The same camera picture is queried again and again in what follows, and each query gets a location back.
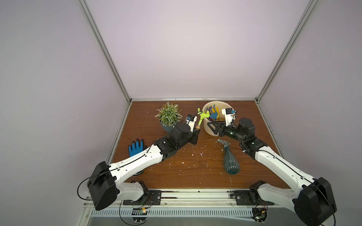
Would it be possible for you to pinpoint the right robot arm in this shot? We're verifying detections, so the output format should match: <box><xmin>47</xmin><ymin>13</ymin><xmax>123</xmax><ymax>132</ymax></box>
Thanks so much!
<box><xmin>207</xmin><ymin>118</ymin><xmax>337</xmax><ymax>226</ymax></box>

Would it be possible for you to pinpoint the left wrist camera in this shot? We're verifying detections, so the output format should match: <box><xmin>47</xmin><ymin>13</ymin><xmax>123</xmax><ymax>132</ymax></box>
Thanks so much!
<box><xmin>186</xmin><ymin>114</ymin><xmax>197</xmax><ymax>132</ymax></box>

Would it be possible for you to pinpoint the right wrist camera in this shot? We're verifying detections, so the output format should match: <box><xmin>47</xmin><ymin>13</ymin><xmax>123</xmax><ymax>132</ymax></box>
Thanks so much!
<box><xmin>222</xmin><ymin>108</ymin><xmax>237</xmax><ymax>126</ymax></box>

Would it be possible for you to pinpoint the teal spray bottle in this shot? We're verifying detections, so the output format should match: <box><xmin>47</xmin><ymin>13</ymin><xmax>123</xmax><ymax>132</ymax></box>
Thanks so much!
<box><xmin>217</xmin><ymin>139</ymin><xmax>240</xmax><ymax>175</ymax></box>

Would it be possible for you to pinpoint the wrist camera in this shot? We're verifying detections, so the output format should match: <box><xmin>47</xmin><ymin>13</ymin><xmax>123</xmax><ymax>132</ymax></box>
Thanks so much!
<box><xmin>186</xmin><ymin>114</ymin><xmax>197</xmax><ymax>132</ymax></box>
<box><xmin>222</xmin><ymin>108</ymin><xmax>237</xmax><ymax>126</ymax></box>

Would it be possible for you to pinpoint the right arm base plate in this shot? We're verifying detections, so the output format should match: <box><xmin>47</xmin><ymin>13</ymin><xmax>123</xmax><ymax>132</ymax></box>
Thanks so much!
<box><xmin>230</xmin><ymin>190</ymin><xmax>275</xmax><ymax>206</ymax></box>

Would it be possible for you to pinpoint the aluminium front rail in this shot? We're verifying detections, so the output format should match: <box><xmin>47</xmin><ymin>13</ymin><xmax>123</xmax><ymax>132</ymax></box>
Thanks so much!
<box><xmin>84</xmin><ymin>184</ymin><xmax>307</xmax><ymax>210</ymax></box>

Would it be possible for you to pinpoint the cream plastic bucket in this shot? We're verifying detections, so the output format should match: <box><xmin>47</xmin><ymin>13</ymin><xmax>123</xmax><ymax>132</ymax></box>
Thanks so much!
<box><xmin>202</xmin><ymin>101</ymin><xmax>235</xmax><ymax>137</ymax></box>

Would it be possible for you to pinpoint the artificial plant in grey pot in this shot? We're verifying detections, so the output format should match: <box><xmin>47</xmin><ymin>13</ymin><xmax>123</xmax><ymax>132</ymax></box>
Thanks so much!
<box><xmin>155</xmin><ymin>102</ymin><xmax>183</xmax><ymax>133</ymax></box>

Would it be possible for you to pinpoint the blue rake yellow handle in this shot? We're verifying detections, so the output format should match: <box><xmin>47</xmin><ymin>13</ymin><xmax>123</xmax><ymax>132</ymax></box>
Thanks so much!
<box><xmin>209</xmin><ymin>105</ymin><xmax>219</xmax><ymax>121</ymax></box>

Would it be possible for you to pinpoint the purple shovel pink handle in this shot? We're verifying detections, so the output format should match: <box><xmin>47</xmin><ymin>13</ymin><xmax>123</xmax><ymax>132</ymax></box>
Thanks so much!
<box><xmin>206</xmin><ymin>106</ymin><xmax>211</xmax><ymax>116</ymax></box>

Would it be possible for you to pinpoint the blue black gardening glove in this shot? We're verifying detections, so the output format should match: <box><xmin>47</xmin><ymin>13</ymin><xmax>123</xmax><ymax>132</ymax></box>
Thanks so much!
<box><xmin>128</xmin><ymin>138</ymin><xmax>146</xmax><ymax>157</ymax></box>

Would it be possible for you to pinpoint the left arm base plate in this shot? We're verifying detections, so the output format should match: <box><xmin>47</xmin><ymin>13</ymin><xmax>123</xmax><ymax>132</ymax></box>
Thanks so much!
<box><xmin>123</xmin><ymin>190</ymin><xmax>162</xmax><ymax>206</ymax></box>

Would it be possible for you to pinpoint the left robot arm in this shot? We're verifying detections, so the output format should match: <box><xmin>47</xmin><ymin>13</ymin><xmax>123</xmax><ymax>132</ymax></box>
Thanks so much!
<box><xmin>87</xmin><ymin>121</ymin><xmax>200</xmax><ymax>211</ymax></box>

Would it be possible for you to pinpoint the green rake wooden handle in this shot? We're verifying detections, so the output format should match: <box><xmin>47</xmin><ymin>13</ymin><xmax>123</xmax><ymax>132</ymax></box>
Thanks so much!
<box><xmin>195</xmin><ymin>108</ymin><xmax>209</xmax><ymax>129</ymax></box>

